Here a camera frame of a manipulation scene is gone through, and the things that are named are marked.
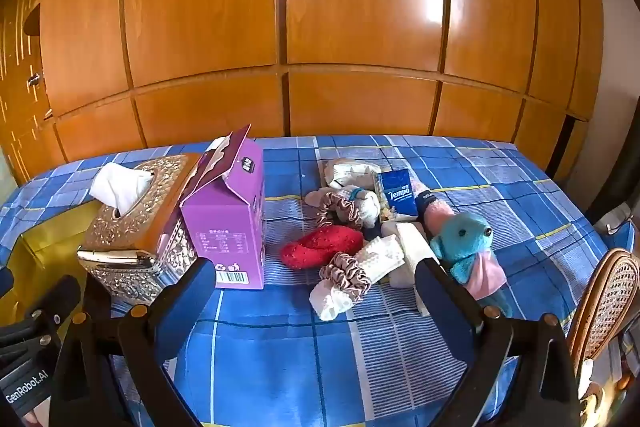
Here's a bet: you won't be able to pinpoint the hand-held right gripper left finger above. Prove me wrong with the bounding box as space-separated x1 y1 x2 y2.
50 258 217 427

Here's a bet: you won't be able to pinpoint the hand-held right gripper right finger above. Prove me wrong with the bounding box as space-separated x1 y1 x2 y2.
415 258 581 427

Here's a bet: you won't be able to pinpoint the gold tin box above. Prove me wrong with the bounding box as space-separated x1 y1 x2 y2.
10 199 103 325

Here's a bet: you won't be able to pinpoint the blue plush toy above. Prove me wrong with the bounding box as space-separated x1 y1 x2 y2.
430 213 514 317

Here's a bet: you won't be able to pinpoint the white waffle cloth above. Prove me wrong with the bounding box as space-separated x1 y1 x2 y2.
357 237 404 281

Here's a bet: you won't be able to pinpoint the pink towel roll black band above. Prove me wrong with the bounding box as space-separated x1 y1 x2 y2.
412 181 457 234

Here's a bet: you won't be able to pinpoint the pink brown satin scrunchie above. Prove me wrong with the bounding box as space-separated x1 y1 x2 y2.
315 193 370 229
320 252 372 303

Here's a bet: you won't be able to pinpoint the white sock bundle blue band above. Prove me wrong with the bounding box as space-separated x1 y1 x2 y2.
345 187 385 228

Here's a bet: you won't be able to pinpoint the red knit sock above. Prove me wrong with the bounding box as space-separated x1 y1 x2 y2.
280 226 365 270

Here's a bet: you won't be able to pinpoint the purple carton box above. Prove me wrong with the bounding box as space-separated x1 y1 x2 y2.
179 124 266 290

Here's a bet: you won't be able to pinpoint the silver embossed tissue box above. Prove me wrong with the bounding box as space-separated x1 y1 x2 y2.
76 153 203 305

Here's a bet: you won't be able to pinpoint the blue tissue packet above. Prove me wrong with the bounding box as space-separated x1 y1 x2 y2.
375 169 419 218

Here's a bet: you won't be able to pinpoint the white tissue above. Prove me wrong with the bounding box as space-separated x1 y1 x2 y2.
89 163 153 214

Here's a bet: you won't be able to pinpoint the blue plaid bedsheet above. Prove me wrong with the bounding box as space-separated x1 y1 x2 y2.
0 134 626 427

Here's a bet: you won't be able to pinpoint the rattan chair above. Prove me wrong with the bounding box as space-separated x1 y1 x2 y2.
565 248 640 375

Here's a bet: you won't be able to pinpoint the white grey rolled socks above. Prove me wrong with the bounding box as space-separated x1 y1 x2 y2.
322 159 383 188

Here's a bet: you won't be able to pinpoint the inlaid wooden cabinet door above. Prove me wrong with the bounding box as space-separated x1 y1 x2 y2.
0 0 68 185

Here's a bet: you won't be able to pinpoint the wooden wardrobe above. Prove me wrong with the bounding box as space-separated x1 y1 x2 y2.
40 0 606 152

